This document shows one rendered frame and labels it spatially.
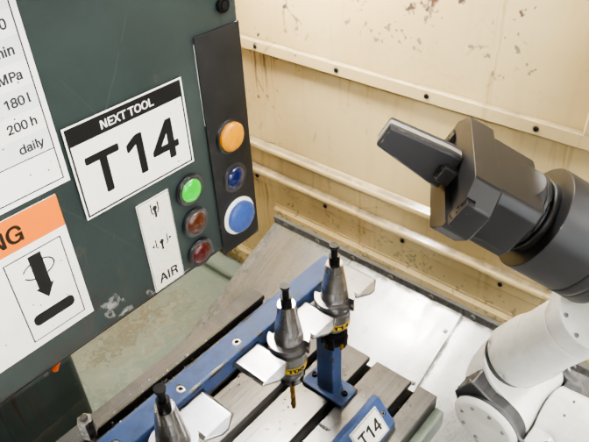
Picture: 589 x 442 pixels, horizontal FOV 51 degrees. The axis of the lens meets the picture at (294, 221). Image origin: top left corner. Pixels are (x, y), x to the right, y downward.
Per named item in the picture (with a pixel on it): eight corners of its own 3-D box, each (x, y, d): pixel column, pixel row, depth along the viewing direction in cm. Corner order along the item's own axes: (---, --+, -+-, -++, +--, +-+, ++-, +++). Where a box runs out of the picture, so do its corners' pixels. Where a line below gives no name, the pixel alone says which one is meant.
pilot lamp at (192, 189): (205, 196, 50) (202, 174, 49) (185, 209, 49) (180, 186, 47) (200, 194, 50) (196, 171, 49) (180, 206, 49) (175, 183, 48)
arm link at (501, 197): (484, 88, 50) (601, 159, 52) (415, 172, 56) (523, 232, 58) (494, 170, 40) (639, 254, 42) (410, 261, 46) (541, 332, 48)
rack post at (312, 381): (358, 391, 121) (361, 279, 104) (341, 409, 118) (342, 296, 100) (318, 367, 127) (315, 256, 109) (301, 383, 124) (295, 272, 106)
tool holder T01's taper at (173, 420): (180, 418, 80) (172, 385, 76) (197, 442, 77) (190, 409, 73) (149, 438, 78) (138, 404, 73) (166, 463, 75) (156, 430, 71)
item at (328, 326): (341, 324, 94) (341, 319, 94) (319, 344, 91) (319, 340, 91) (306, 303, 98) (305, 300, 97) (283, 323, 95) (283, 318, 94)
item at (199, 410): (240, 420, 81) (239, 416, 81) (210, 448, 78) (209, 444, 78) (203, 392, 85) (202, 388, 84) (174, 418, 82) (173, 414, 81)
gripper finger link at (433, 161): (394, 114, 46) (464, 154, 47) (372, 146, 48) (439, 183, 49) (393, 124, 45) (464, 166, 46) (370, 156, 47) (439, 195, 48)
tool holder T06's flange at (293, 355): (286, 326, 95) (285, 315, 94) (318, 344, 92) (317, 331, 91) (259, 352, 91) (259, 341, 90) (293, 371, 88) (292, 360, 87)
